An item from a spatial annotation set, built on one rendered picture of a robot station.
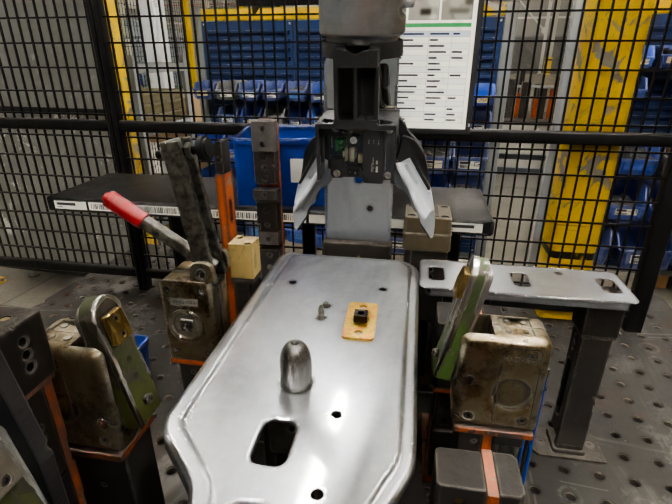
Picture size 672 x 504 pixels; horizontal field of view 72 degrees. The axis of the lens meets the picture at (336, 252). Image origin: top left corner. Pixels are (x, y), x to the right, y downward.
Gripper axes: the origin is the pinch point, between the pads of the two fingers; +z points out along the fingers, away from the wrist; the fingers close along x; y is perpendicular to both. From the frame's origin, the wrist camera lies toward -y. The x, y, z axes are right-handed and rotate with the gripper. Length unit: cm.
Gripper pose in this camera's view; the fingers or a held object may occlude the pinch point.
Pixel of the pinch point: (363, 231)
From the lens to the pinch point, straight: 52.7
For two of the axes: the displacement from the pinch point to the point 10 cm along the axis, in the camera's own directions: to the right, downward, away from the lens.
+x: 9.9, 0.7, -1.6
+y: -1.7, 4.8, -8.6
